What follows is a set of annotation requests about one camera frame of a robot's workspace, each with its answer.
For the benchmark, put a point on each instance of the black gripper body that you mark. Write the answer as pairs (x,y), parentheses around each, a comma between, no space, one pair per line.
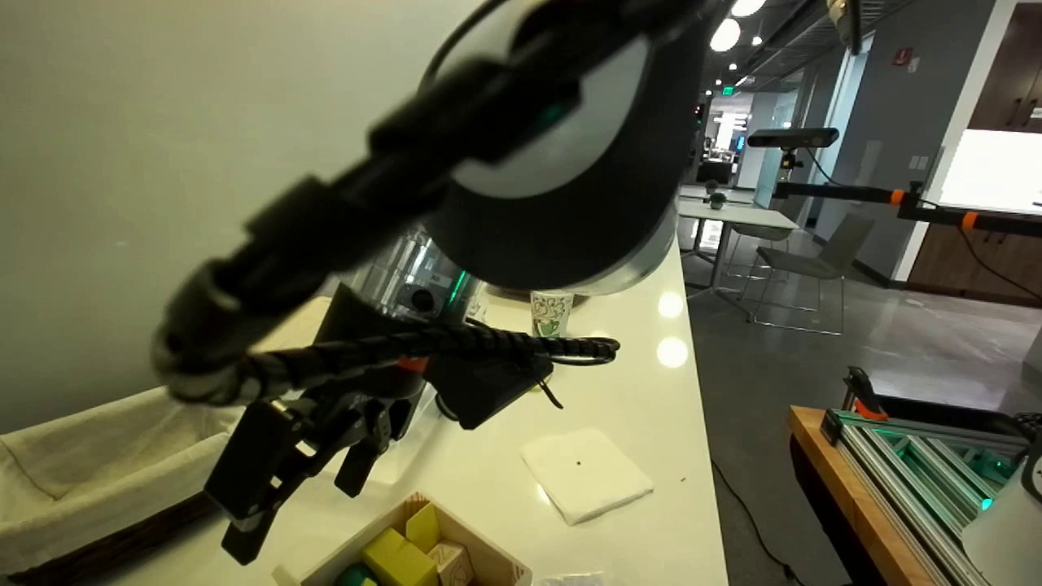
(362,319)

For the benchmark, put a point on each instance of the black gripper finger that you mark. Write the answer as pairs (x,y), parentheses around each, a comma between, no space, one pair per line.
(362,449)
(256,477)

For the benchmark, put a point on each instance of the yellow block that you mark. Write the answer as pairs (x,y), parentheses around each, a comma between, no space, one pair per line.
(396,560)
(423,526)

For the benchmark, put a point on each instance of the green block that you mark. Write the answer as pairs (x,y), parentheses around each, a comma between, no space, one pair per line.
(354,574)

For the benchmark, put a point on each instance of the tan wooden block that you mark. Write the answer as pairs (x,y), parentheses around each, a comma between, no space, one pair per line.
(450,565)

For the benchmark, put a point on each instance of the cloth lined wicker basket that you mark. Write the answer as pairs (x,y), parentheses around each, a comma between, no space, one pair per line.
(84,465)

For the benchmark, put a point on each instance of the green print paper cup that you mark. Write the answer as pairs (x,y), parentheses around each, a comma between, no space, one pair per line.
(552,312)

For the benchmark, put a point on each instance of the white square napkin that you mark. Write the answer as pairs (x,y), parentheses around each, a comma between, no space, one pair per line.
(587,473)

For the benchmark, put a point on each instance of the clear plastic bag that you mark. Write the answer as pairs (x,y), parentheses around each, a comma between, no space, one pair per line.
(572,578)

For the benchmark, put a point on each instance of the white background table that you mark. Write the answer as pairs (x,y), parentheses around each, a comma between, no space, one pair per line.
(742,211)

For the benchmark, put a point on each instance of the round ceiling light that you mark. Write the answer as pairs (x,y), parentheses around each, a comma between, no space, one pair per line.
(745,8)
(725,32)

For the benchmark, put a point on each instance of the wooden base board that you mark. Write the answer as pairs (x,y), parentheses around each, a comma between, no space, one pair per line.
(834,477)

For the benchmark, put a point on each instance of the black red clamp tool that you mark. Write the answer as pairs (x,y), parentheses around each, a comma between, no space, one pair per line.
(863,390)

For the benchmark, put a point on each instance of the black rod orange clamps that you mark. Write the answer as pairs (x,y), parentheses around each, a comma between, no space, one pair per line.
(932,207)

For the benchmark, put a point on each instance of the white glowing screen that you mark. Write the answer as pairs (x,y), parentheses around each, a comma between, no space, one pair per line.
(993,169)

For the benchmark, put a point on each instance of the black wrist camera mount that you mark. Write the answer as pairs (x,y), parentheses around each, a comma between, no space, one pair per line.
(488,377)

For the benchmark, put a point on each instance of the black camera on stand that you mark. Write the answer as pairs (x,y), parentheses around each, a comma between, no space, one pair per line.
(792,136)

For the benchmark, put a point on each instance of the aluminium rail frame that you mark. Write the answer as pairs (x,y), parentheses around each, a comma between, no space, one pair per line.
(921,477)

